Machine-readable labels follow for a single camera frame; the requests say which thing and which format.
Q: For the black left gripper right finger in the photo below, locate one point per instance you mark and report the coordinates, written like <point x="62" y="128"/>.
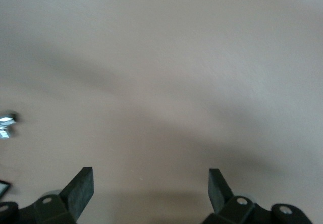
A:
<point x="218" y="191"/>

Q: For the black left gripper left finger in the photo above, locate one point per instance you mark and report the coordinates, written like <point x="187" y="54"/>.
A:
<point x="78" y="193"/>

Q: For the black button with white face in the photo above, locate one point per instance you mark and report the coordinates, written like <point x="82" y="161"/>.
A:
<point x="3" y="188"/>

